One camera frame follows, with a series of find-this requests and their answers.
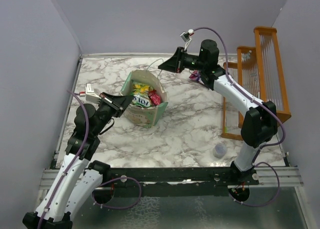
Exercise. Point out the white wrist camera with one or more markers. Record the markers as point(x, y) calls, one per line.
point(187, 38)
point(91, 95)

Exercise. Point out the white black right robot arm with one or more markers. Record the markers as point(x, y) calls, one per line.
point(259, 117)

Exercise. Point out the red candy wrapper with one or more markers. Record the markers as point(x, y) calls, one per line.
point(154, 97)

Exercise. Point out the orange wooden tiered rack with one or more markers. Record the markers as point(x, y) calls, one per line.
point(259, 70)

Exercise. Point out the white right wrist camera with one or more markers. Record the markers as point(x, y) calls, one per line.
point(187, 38)

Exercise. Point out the green illustrated paper bag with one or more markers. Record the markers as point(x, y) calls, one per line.
point(145, 117)

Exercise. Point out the purple white snack bag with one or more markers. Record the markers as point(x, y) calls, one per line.
point(195, 75)

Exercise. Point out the small clear plastic cup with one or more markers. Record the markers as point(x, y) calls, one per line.
point(220, 150)

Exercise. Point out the green yellow candy bag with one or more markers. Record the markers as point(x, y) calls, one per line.
point(140, 92)

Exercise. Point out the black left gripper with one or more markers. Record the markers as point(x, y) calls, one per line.
point(119, 103)

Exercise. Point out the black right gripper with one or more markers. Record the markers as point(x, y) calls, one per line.
point(174, 64)

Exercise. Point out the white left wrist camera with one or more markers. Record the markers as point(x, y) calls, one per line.
point(91, 95)

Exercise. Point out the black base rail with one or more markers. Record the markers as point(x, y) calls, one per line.
point(176, 181)

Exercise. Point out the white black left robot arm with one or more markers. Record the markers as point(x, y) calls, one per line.
point(78, 177)

